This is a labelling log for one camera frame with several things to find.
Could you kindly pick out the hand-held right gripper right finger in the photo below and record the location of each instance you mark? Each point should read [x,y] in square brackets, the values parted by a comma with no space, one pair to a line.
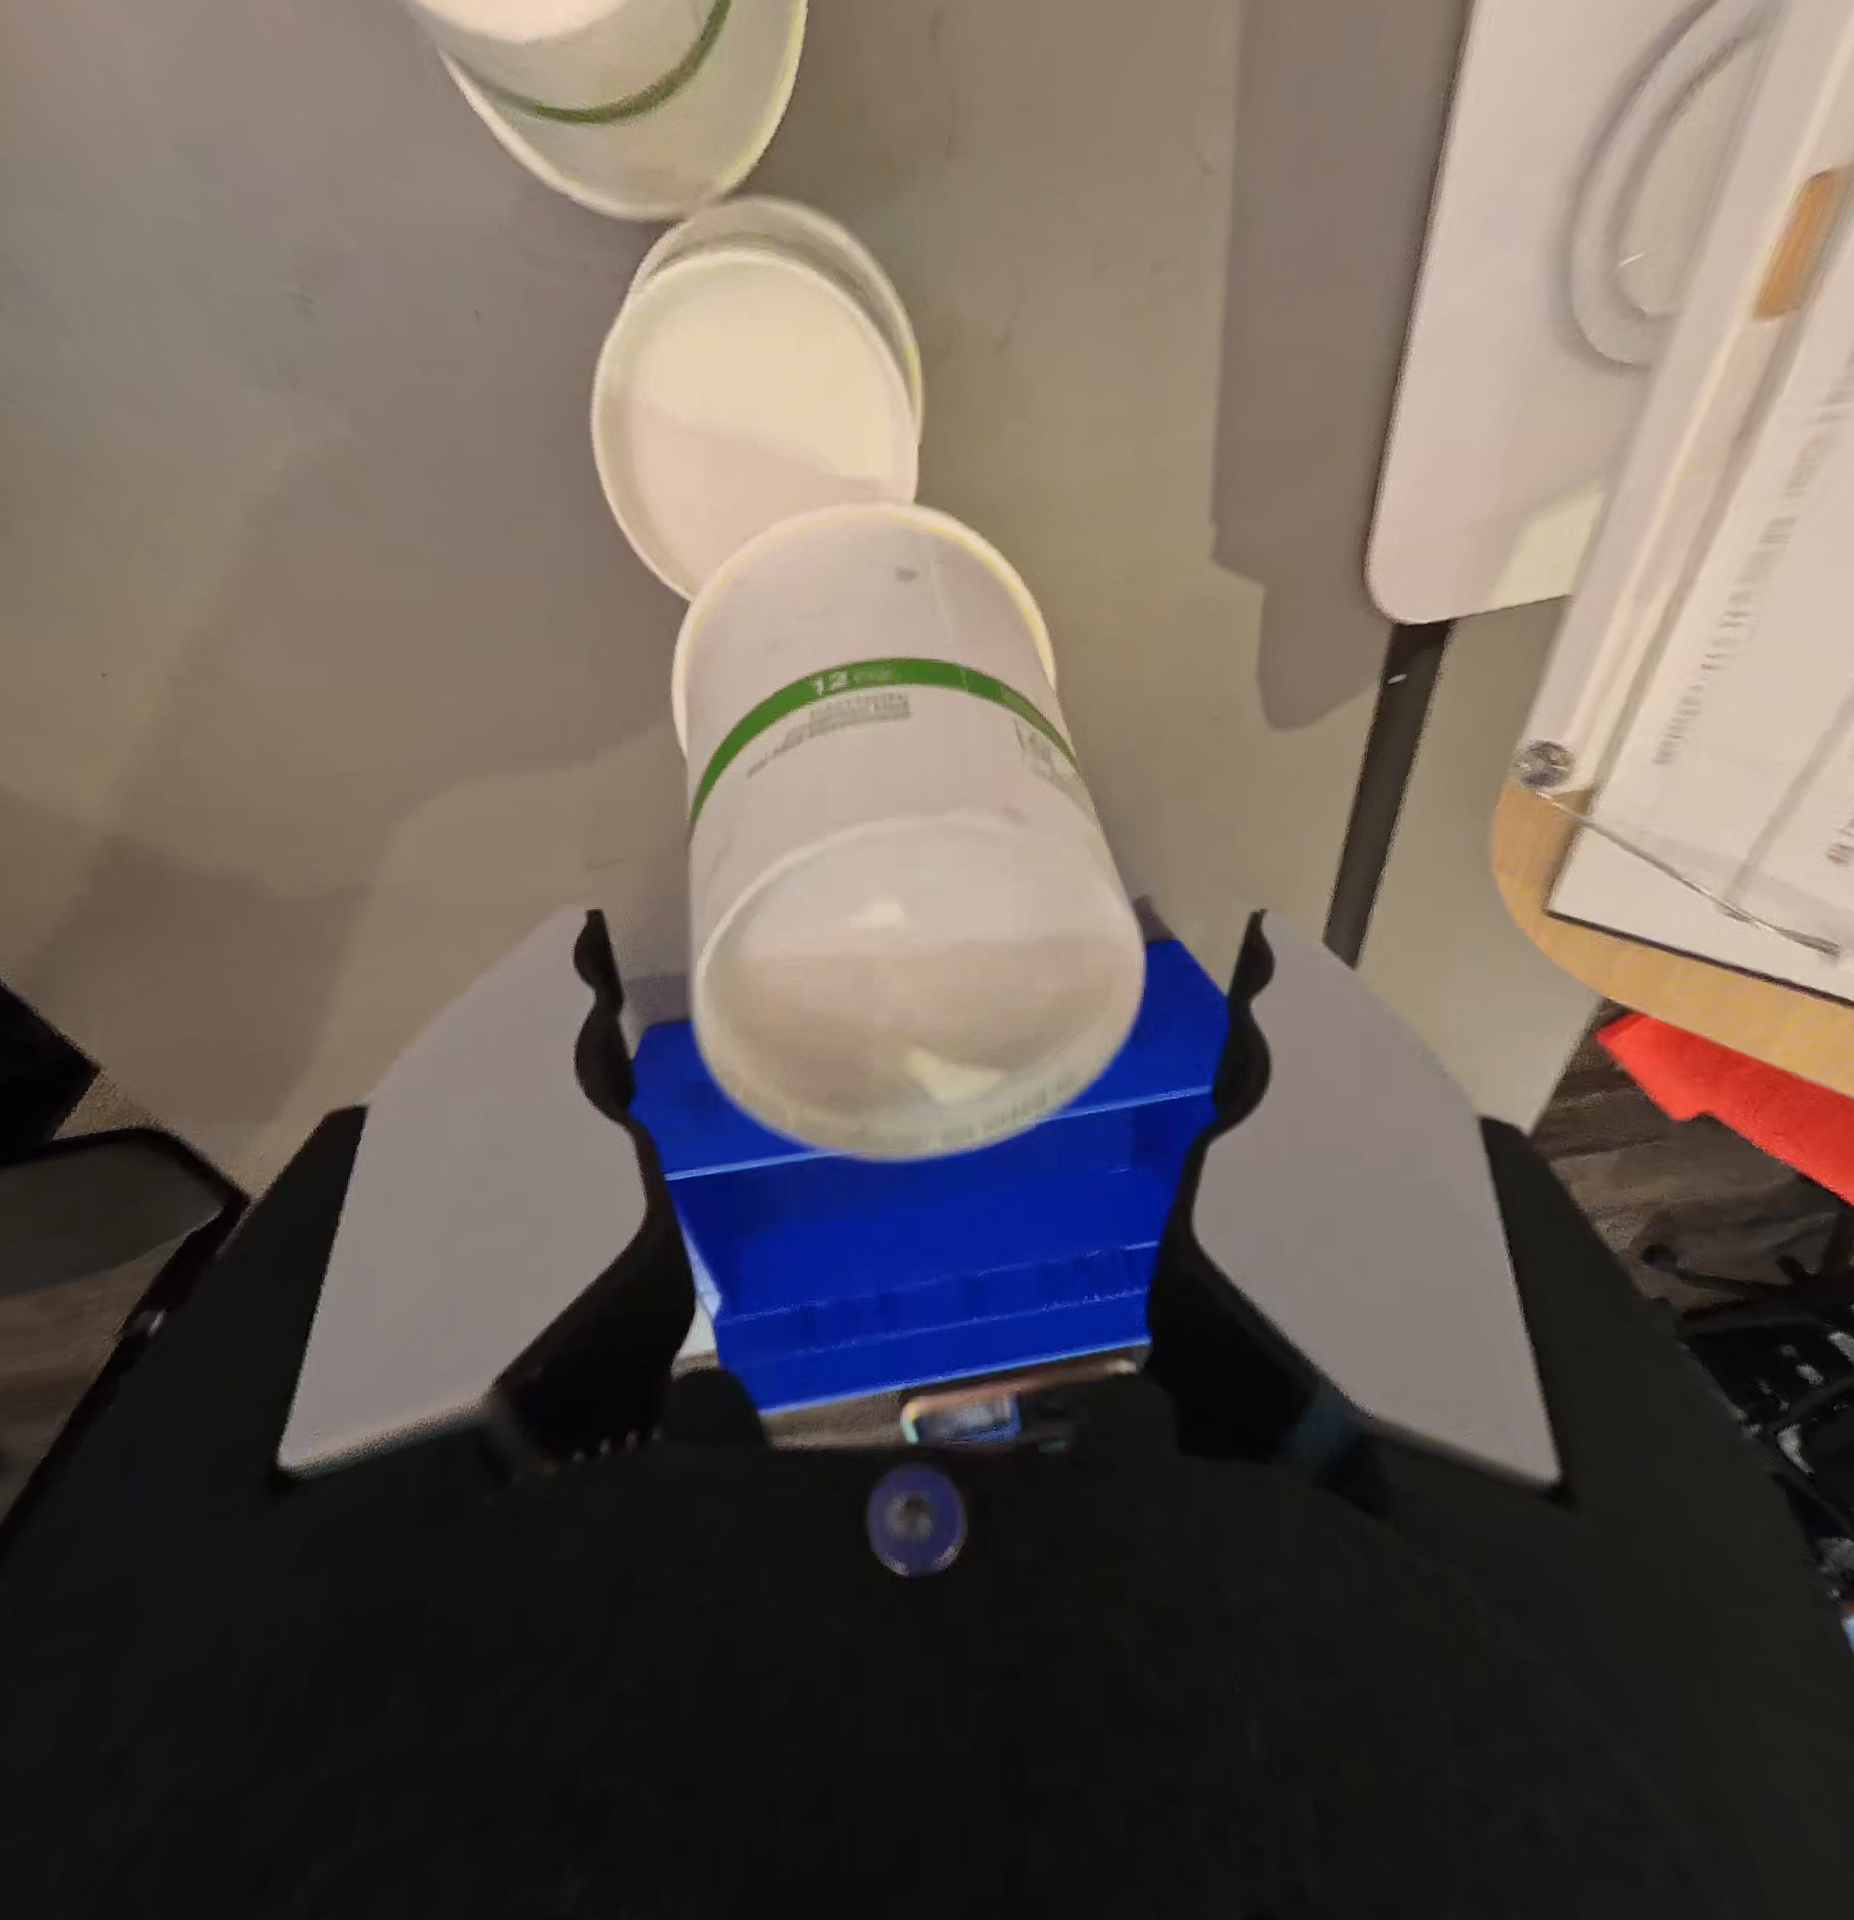
[1362,1244]

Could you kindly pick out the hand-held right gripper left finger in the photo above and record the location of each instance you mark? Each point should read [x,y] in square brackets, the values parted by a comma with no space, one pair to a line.
[462,1244]

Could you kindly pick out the blue plastic bin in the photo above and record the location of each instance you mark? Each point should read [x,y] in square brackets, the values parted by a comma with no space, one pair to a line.
[927,1244]

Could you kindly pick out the white paper cup green band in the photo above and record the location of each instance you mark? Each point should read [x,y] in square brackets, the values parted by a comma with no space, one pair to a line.
[747,405]
[896,838]
[627,150]

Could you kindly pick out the wooden sign board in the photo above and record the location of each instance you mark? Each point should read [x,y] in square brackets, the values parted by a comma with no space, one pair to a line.
[1616,975]

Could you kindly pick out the orange traffic cone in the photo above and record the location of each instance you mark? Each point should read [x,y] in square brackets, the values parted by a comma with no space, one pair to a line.
[1737,1095]

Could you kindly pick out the white instruction sheet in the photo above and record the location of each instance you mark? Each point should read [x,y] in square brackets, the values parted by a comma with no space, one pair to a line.
[1767,676]

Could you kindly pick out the white sign stand base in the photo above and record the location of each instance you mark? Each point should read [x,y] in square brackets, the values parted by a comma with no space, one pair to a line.
[1481,375]

